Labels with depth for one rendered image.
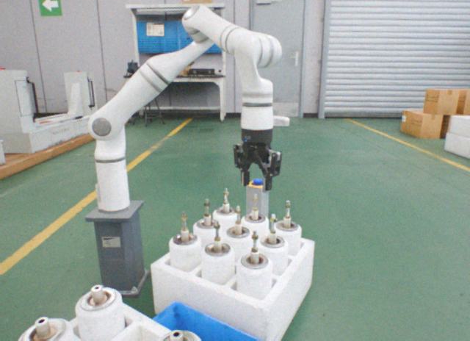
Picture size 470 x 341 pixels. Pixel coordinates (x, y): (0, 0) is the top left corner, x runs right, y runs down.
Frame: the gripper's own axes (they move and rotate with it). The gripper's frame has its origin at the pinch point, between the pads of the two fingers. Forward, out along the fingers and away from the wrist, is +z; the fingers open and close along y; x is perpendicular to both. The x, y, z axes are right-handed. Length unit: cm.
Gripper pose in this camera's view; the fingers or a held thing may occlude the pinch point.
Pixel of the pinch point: (255, 184)
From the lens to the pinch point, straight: 78.3
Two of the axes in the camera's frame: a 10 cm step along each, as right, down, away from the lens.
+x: 7.0, -1.9, 6.9
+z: 0.0, 9.6, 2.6
